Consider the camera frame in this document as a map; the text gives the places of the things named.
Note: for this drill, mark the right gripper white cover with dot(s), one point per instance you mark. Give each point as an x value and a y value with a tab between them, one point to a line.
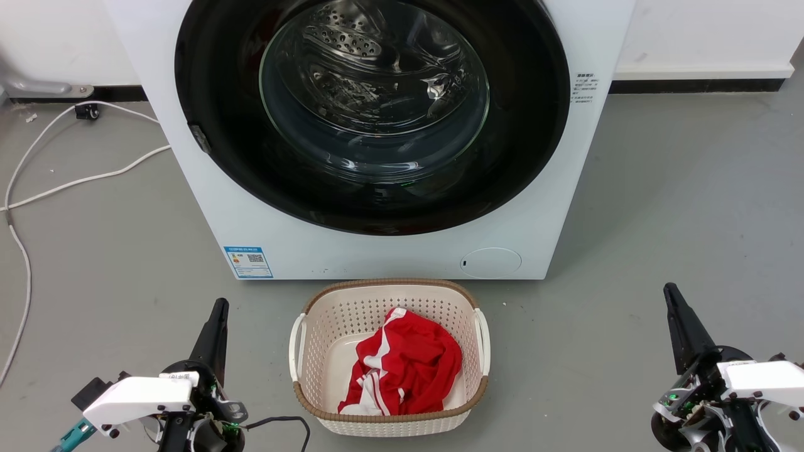
760	380

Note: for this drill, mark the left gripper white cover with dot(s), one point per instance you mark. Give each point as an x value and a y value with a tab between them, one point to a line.
144	395

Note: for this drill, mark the black round glass washer door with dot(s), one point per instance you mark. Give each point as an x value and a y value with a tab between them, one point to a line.
210	69

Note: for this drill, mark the white front-load washing machine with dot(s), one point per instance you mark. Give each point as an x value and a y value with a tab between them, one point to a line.
377	257

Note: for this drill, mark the blue energy label sticker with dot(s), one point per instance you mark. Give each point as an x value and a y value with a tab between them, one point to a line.
248	262

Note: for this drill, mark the cream perforated laundry basket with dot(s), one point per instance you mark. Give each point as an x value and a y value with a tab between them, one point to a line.
326	326

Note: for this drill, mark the red and white garment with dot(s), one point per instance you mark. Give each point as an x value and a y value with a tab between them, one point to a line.
408	364

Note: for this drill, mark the round white filter cover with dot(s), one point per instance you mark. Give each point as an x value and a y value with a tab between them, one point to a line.
493	262

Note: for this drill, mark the small black plug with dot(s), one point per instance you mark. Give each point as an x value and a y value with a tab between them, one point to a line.
86	112

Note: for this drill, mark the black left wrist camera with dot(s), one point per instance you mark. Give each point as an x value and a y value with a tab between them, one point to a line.
94	389

